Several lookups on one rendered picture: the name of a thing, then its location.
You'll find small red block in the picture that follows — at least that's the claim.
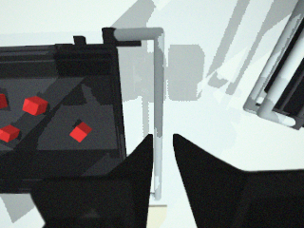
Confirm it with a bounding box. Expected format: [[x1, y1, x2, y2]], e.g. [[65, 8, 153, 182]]
[[23, 96, 48, 116], [0, 94, 7, 108], [69, 122, 91, 143], [0, 125, 20, 143]]

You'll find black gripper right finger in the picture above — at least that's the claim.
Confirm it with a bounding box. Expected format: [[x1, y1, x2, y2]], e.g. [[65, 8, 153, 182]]
[[173, 133, 304, 228]]

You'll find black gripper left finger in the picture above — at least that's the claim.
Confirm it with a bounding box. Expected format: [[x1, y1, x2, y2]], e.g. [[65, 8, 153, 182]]
[[29, 134, 154, 228]]

